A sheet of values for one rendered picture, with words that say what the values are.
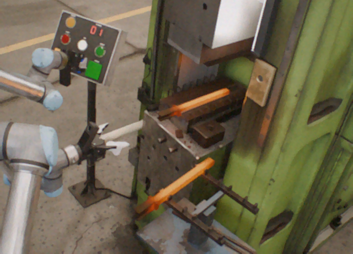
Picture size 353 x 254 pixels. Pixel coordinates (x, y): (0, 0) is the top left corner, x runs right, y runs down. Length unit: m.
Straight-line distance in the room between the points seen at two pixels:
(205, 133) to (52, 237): 1.22
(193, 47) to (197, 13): 0.14
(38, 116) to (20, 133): 2.18
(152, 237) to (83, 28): 1.03
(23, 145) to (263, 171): 1.02
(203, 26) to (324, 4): 0.45
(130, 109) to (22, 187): 2.37
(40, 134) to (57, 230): 1.45
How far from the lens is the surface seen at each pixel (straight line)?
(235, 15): 1.70
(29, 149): 1.33
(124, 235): 2.69
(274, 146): 1.82
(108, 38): 2.13
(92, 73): 2.15
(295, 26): 1.59
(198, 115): 1.95
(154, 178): 2.20
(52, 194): 1.76
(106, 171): 3.06
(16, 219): 1.32
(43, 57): 1.75
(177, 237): 1.85
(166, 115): 1.91
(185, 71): 2.16
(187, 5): 1.74
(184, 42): 1.80
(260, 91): 1.74
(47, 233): 2.72
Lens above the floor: 2.13
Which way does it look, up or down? 36 degrees down
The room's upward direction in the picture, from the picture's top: 10 degrees clockwise
